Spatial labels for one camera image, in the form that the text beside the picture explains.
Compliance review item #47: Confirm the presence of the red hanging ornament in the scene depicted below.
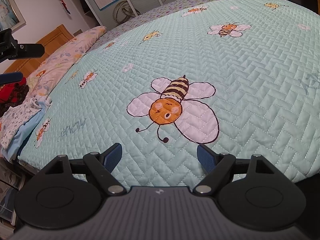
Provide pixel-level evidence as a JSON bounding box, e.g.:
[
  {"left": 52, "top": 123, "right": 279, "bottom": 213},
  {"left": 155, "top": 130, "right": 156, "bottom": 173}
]
[{"left": 59, "top": 0, "right": 72, "bottom": 16}]

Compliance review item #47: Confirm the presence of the patterned bed sheet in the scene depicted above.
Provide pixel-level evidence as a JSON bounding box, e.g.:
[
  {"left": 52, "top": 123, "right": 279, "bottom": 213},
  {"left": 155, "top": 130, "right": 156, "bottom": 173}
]
[{"left": 90, "top": 0, "right": 253, "bottom": 51}]

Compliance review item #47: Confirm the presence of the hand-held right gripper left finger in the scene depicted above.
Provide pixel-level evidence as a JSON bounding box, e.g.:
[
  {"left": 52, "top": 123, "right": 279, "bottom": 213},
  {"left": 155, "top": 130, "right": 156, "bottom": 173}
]
[{"left": 39, "top": 142, "right": 127, "bottom": 196}]

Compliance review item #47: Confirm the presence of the framed picture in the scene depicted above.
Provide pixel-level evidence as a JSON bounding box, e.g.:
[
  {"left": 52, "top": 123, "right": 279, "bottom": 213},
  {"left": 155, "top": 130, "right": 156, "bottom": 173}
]
[{"left": 0, "top": 0, "right": 27, "bottom": 33}]

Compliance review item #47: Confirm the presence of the red cloth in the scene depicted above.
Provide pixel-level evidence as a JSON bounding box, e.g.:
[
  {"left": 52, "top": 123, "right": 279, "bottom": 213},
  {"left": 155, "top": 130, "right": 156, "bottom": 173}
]
[{"left": 0, "top": 77, "right": 28, "bottom": 111}]

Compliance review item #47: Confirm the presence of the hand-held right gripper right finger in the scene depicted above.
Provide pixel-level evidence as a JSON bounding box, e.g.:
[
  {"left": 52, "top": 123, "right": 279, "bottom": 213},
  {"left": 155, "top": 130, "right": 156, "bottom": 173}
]
[{"left": 193, "top": 144, "right": 275, "bottom": 196}]

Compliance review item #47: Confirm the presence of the light blue folded cloth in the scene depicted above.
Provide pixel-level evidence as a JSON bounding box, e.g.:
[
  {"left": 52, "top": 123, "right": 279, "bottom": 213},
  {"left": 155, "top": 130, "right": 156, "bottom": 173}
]
[{"left": 6, "top": 100, "right": 52, "bottom": 159}]

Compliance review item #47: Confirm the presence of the white sliding-door wardrobe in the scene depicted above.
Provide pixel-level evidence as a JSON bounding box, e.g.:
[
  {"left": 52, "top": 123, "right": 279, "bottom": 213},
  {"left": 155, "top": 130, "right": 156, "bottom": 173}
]
[{"left": 72, "top": 0, "right": 226, "bottom": 32}]

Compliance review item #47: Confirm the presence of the floral pillow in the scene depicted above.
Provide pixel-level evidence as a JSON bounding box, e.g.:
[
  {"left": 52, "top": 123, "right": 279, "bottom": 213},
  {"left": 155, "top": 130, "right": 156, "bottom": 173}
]
[{"left": 26, "top": 26, "right": 108, "bottom": 97}]

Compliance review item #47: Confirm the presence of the white printed long-sleeve shirt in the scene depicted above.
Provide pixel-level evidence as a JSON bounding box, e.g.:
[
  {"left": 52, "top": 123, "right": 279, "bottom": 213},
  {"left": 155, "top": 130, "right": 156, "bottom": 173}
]
[{"left": 0, "top": 97, "right": 43, "bottom": 152}]

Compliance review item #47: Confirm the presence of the mint quilted bee bedspread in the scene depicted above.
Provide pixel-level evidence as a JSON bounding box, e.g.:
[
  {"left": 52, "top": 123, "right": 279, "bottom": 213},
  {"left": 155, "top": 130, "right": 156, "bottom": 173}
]
[{"left": 17, "top": 0, "right": 320, "bottom": 188}]

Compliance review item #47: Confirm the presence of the wooden headboard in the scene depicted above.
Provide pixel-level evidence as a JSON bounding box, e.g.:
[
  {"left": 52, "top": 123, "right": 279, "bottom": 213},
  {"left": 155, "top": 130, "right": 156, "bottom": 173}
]
[{"left": 5, "top": 24, "right": 73, "bottom": 74}]

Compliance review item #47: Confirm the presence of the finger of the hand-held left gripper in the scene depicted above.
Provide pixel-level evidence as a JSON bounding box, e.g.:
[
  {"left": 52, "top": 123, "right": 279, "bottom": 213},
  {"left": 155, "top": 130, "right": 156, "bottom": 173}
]
[
  {"left": 0, "top": 29, "right": 44, "bottom": 62},
  {"left": 0, "top": 72, "right": 24, "bottom": 85}
]

